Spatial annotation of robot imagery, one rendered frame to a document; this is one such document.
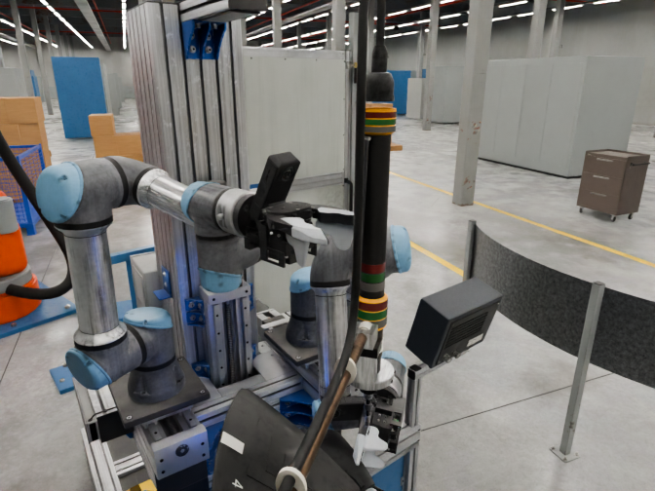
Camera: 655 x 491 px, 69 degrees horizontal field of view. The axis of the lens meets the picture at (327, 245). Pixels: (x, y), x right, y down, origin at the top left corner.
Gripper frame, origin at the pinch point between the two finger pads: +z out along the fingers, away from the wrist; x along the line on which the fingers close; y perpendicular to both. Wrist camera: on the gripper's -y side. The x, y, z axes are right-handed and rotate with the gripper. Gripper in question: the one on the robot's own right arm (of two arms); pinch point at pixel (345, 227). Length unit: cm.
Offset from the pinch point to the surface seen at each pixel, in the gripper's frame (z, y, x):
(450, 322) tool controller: -14, 44, -63
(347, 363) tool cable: 11.1, 10.1, 12.8
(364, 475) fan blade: 0.0, 46.7, -6.0
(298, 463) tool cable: 16.9, 10.4, 26.0
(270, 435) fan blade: -1.7, 26.7, 13.2
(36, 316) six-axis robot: -367, 163, -53
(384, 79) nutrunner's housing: 5.9, -18.7, 0.8
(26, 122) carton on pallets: -770, 41, -195
